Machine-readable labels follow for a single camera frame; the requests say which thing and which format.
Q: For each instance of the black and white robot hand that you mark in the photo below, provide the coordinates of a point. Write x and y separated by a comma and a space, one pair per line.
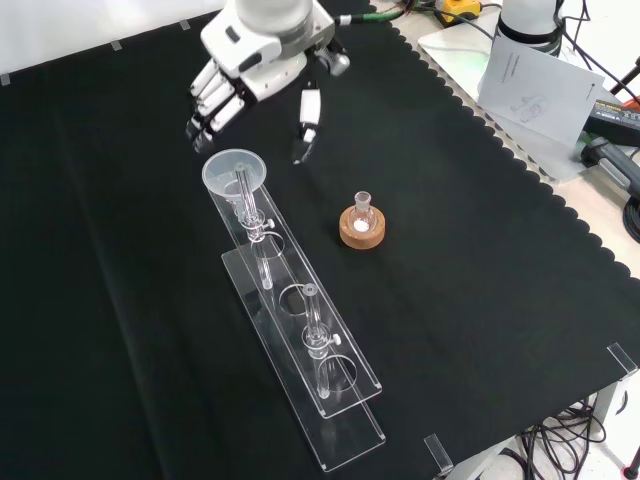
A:
260, 55

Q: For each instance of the clear plastic funnel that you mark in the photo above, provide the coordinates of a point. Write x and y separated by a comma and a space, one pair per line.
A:
222, 170

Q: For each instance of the clear acrylic funnel stand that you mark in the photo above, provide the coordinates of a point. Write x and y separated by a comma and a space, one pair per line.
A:
300, 320

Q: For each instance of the small round-bottom glass flask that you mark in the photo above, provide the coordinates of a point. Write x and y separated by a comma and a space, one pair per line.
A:
362, 210

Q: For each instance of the yellow stop button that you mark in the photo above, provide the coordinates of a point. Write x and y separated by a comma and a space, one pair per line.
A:
462, 7

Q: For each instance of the black bench cloth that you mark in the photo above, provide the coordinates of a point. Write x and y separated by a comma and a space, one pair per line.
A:
125, 250

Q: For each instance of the white paper booklet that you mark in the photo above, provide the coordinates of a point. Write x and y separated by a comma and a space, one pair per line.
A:
540, 95

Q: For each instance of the black power adapter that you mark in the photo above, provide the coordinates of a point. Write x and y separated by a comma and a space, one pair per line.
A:
617, 117

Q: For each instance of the black tripod leg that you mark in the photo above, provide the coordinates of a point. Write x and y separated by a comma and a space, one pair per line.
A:
627, 80

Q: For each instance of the clear acrylic cloth clip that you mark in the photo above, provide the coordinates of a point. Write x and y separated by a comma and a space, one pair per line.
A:
438, 454
622, 359

